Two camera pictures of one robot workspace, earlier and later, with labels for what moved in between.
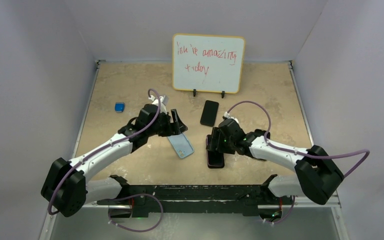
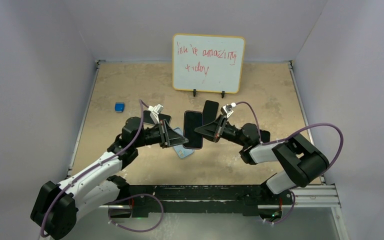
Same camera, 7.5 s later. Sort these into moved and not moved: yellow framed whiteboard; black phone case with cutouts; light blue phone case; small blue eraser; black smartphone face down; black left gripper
Moved: black left gripper; black phone case with cutouts
Not moved: black smartphone face down; yellow framed whiteboard; light blue phone case; small blue eraser
